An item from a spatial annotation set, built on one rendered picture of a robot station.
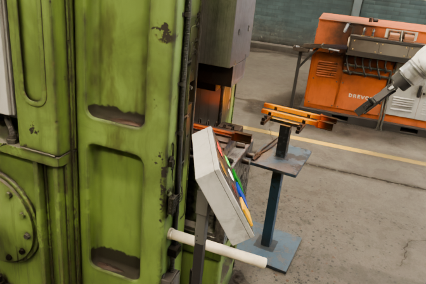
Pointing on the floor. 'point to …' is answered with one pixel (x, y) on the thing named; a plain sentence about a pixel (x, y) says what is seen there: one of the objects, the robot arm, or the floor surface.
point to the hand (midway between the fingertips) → (361, 110)
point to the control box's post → (201, 231)
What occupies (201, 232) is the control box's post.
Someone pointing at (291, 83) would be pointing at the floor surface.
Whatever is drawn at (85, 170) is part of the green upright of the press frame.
